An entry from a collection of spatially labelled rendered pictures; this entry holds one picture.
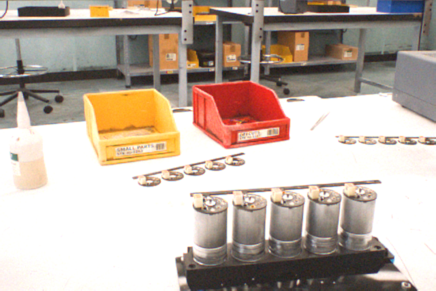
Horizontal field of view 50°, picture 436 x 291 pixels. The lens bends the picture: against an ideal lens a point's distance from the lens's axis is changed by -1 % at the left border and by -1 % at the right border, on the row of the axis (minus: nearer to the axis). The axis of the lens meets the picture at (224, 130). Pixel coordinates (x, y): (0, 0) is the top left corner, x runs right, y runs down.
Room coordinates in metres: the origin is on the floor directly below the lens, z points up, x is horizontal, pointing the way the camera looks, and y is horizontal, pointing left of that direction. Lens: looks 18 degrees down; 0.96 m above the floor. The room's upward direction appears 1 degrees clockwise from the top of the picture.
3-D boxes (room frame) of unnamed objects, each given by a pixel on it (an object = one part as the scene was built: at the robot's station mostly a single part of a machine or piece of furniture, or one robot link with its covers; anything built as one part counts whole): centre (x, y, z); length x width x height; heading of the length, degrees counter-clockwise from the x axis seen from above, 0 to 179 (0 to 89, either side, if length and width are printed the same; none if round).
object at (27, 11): (2.62, 0.98, 0.77); 0.24 x 0.16 x 0.04; 98
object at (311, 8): (3.25, -0.68, 0.77); 0.24 x 0.16 x 0.04; 112
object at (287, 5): (3.12, -0.42, 0.80); 0.15 x 0.12 x 0.10; 42
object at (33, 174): (0.46, 0.20, 0.80); 0.03 x 0.03 x 0.10
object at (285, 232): (0.31, -0.05, 0.79); 0.02 x 0.02 x 0.05
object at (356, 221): (0.32, -0.10, 0.79); 0.02 x 0.02 x 0.05
